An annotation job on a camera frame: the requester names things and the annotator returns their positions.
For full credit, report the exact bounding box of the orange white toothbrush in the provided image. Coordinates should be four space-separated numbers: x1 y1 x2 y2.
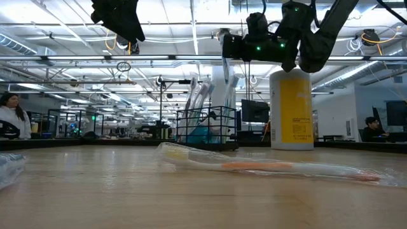
154 141 407 188

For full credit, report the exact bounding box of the black wire basket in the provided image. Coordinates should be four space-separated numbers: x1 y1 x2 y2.
176 106 239 152

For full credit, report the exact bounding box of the dark monitor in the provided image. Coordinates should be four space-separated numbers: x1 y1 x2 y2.
385 101 407 127
240 99 270 124

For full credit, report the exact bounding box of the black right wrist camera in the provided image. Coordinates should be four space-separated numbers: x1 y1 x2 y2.
246 11 270 35

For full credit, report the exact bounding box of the white canister yellow label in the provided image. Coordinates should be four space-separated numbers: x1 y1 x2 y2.
269 68 315 151

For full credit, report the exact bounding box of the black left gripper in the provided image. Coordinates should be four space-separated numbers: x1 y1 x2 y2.
91 0 146 45

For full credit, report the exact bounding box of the black hanging cable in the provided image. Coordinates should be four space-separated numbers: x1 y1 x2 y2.
245 60 251 102

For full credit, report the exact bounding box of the black metal frame station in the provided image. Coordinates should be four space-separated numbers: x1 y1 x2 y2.
158 80 212 141
46 109 105 138

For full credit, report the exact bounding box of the long ceiling light strip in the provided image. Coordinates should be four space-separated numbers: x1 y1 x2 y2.
0 55 407 62

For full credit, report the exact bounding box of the black round device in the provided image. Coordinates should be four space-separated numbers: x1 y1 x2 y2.
0 120 20 140

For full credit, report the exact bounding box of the person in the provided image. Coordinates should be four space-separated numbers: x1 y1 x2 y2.
362 116 389 143
0 91 32 140

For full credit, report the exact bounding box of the white dark-blue toothbrush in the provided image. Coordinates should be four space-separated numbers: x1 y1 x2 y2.
198 81 216 128

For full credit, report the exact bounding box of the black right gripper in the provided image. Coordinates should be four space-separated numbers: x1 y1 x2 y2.
221 31 300 73

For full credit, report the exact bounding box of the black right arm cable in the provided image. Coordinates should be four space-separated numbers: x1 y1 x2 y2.
376 0 407 26

